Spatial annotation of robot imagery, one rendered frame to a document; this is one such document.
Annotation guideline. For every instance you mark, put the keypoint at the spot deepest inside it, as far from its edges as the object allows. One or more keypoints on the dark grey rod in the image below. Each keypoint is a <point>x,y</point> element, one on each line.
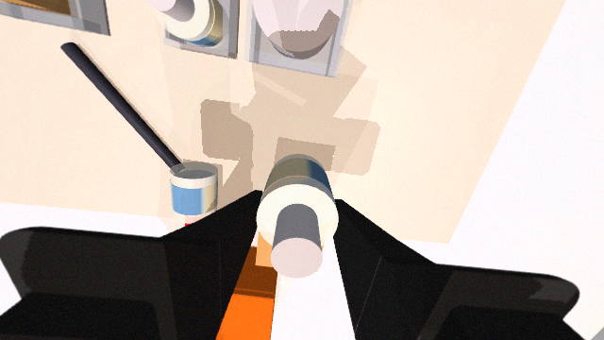
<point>86,66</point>

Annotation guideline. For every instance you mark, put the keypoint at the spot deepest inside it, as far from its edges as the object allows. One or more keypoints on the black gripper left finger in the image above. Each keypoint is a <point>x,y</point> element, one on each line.
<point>189,274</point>

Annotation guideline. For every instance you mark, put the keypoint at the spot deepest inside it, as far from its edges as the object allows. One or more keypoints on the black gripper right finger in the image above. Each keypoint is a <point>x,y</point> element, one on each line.
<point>395,293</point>

